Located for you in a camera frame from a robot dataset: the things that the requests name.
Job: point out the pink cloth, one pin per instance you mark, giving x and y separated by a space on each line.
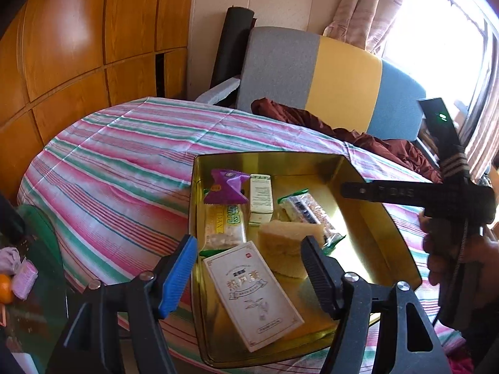
9 261

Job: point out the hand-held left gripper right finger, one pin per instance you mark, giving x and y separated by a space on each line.
321 280

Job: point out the maroon blanket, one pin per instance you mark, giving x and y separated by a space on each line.
390 148

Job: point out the person's right forearm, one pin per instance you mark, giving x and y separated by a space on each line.
485 319

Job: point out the small green white box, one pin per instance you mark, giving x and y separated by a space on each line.
260 198

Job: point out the pink brush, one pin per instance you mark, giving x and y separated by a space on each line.
25 280

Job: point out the white foam piece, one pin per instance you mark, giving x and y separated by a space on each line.
218 91

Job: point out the person's right hand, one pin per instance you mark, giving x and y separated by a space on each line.
434 253

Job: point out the wooden wardrobe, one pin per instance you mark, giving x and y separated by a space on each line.
78 27

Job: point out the green-edged granola bar packet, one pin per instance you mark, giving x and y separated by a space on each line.
308 210

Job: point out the yellow sponge cake slice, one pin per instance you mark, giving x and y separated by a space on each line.
280 245

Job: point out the glass side table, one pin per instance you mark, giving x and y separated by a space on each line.
43 319

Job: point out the gold metal tin box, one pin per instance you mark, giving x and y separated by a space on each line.
362 241

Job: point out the white medicine box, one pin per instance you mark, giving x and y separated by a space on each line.
253 300

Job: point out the black rolled mat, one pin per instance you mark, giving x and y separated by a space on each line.
232 46

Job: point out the patterned beige curtain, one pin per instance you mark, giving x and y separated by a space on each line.
485 124
366 4

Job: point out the yellow white rice snack packet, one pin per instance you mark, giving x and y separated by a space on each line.
222 230

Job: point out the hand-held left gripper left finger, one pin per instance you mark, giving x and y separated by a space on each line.
177 280

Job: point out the bright window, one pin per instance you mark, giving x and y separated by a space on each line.
436 27

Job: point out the striped bed sheet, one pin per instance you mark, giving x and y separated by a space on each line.
117 163

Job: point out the purple snack packet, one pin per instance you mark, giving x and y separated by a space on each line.
226 187

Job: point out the orange fruit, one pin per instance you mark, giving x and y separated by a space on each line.
4 288

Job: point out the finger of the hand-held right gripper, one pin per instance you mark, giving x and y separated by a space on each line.
390 193

